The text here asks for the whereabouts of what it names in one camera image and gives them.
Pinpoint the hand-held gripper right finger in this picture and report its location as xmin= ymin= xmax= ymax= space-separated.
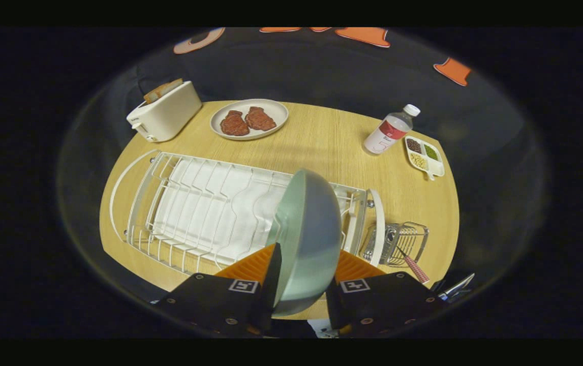
xmin=325 ymin=249 xmax=445 ymax=338

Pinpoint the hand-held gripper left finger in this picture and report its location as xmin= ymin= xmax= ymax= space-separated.
xmin=157 ymin=242 xmax=283 ymax=337

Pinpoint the pale green plate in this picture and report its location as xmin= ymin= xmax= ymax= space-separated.
xmin=266 ymin=168 xmax=344 ymax=317

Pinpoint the spoon with red checkered handle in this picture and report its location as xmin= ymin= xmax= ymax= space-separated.
xmin=395 ymin=247 xmax=430 ymax=284

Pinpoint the metal wire basket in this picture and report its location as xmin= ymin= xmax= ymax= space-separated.
xmin=361 ymin=222 xmax=429 ymax=268

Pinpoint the white wire dish rack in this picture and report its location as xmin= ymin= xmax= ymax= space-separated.
xmin=110 ymin=149 xmax=386 ymax=275

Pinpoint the white plate with meat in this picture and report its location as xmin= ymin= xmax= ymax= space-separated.
xmin=210 ymin=99 xmax=289 ymax=141

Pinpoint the white divided snack dish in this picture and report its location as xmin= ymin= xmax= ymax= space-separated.
xmin=404 ymin=135 xmax=445 ymax=181

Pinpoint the dark grey object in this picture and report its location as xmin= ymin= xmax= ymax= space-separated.
xmin=436 ymin=273 xmax=475 ymax=301

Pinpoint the red meat slice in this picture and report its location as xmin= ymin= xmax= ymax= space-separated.
xmin=220 ymin=110 xmax=250 ymax=137
xmin=245 ymin=106 xmax=277 ymax=132

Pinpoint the clear bottle red label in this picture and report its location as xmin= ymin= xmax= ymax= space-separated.
xmin=363 ymin=104 xmax=421 ymax=155

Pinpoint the white toaster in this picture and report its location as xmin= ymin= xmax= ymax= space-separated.
xmin=126 ymin=80 xmax=203 ymax=143

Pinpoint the toast slice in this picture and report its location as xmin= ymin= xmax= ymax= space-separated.
xmin=143 ymin=78 xmax=184 ymax=104

